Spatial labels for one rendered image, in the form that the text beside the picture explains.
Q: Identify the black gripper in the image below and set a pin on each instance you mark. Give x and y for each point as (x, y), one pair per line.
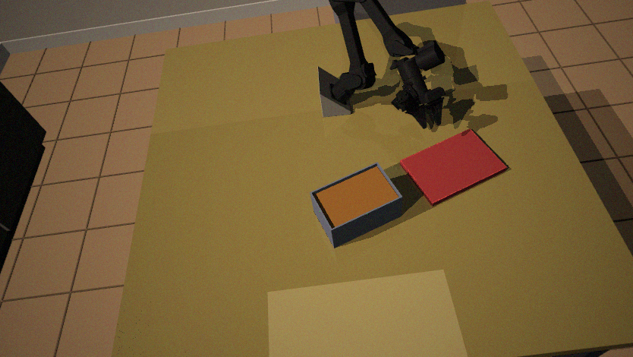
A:
(431, 97)

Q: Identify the red rectangular lid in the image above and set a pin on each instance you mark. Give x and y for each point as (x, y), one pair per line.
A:
(452, 166)

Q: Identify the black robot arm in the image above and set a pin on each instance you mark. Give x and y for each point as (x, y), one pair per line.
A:
(361, 74)

